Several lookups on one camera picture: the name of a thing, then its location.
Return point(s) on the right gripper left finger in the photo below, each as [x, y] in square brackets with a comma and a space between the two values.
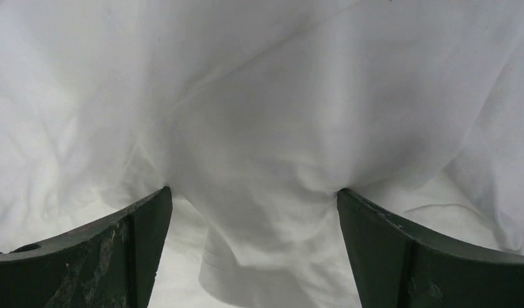
[110, 262]

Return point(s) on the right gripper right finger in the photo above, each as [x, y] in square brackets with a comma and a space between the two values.
[399, 263]

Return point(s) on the white t shirt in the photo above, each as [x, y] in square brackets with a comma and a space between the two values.
[257, 113]

